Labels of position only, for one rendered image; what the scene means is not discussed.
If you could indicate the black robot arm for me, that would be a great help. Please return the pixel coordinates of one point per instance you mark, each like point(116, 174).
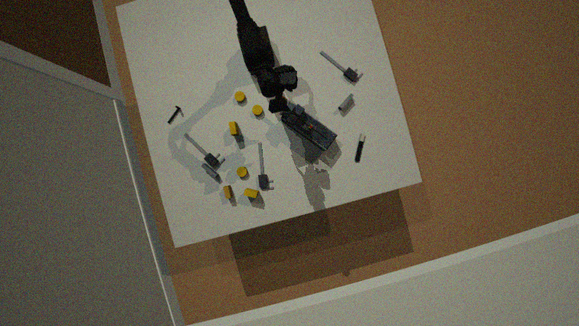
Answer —
point(255, 51)

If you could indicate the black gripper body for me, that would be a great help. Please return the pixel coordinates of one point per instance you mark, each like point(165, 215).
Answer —
point(279, 103)

